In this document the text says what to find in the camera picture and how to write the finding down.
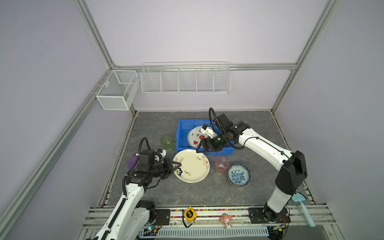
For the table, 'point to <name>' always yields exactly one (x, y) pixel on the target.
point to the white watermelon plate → (195, 135)
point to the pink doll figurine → (226, 219)
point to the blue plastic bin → (184, 126)
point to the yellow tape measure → (190, 215)
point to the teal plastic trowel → (299, 197)
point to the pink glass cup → (222, 165)
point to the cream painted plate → (195, 166)
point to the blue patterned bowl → (238, 175)
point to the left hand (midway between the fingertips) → (181, 167)
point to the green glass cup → (167, 139)
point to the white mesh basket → (117, 90)
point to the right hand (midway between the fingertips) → (202, 152)
